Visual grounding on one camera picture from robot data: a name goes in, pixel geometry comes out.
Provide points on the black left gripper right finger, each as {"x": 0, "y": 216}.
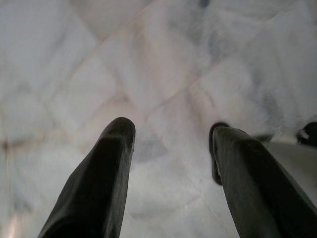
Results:
{"x": 260, "y": 188}

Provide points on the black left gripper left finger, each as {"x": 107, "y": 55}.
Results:
{"x": 99, "y": 178}

